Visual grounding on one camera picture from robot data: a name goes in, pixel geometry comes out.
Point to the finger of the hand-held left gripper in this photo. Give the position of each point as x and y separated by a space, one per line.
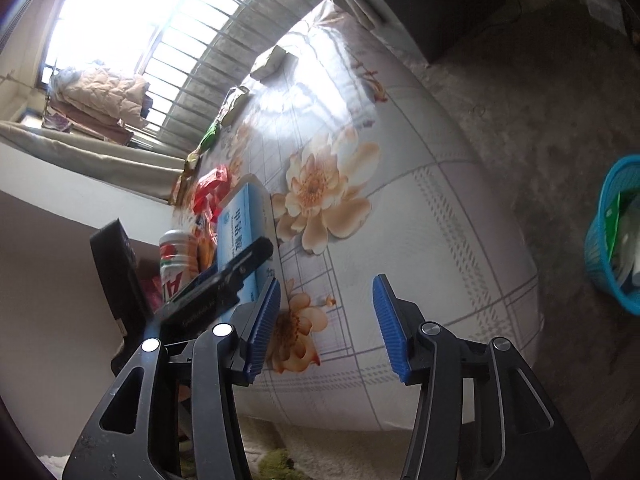
215 295

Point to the beige curtain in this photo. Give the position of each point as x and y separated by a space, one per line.
90 155

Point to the blue white carton box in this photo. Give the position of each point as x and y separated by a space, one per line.
240 220

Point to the brown printed snack packet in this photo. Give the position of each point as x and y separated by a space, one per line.
232 104

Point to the green foil snack bag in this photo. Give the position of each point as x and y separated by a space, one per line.
613 230

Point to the green fuzzy slipper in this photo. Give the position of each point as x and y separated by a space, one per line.
277 466

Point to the red snack packet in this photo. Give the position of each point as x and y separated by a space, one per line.
210 185

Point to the cream packet box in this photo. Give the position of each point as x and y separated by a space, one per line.
270 61

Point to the blue plastic basket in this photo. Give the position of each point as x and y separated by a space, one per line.
600 245

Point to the cream fleece pants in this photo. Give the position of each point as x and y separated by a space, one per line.
340 452

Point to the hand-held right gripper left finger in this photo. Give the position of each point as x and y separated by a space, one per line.
262 335

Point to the floral tablecloth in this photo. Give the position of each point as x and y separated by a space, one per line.
400 160

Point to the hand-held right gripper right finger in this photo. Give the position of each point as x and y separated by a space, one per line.
392 335

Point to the small green packet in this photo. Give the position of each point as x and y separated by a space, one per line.
210 136

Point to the dark cabinet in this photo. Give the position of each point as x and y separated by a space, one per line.
440 0

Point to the white bottle red cap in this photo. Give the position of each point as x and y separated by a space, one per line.
175 260

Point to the orange snack packet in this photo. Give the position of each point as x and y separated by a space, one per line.
205 245

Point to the peach quilted blanket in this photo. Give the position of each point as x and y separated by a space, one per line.
100 95

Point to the metal window railing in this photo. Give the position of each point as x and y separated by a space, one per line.
240 20

